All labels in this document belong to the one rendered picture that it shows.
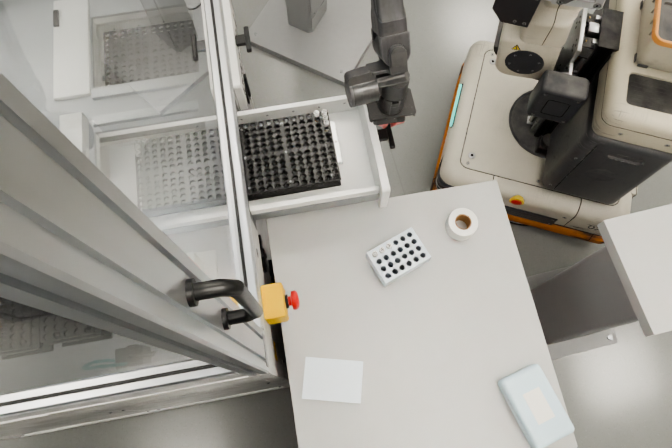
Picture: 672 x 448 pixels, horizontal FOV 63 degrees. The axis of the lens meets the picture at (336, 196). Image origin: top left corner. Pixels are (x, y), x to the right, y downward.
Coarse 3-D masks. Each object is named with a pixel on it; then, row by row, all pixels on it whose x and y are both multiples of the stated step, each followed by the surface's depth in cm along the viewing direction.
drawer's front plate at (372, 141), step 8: (360, 112) 134; (368, 120) 125; (368, 128) 124; (376, 128) 124; (368, 136) 127; (376, 136) 123; (368, 144) 129; (376, 144) 123; (368, 152) 131; (376, 152) 122; (376, 160) 121; (376, 168) 122; (384, 168) 121; (376, 176) 124; (384, 176) 120; (376, 184) 127; (384, 184) 119; (384, 192) 119; (384, 200) 124
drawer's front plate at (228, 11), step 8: (224, 0) 137; (224, 8) 136; (232, 8) 144; (224, 16) 135; (232, 16) 139; (232, 24) 135; (232, 32) 133; (232, 40) 132; (232, 48) 132; (232, 56) 131; (240, 56) 144; (232, 64) 130; (232, 72) 129; (240, 72) 134; (232, 80) 129; (240, 80) 130; (240, 88) 129; (240, 96) 132; (240, 104) 135
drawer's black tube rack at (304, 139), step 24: (264, 120) 128; (288, 120) 128; (312, 120) 128; (264, 144) 126; (288, 144) 126; (312, 144) 130; (264, 168) 124; (288, 168) 124; (312, 168) 124; (264, 192) 122; (288, 192) 125
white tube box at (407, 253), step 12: (396, 240) 129; (408, 240) 128; (420, 240) 128; (372, 252) 127; (384, 252) 127; (396, 252) 127; (408, 252) 127; (420, 252) 127; (372, 264) 128; (384, 264) 126; (396, 264) 126; (408, 264) 130; (420, 264) 128; (384, 276) 125; (396, 276) 125
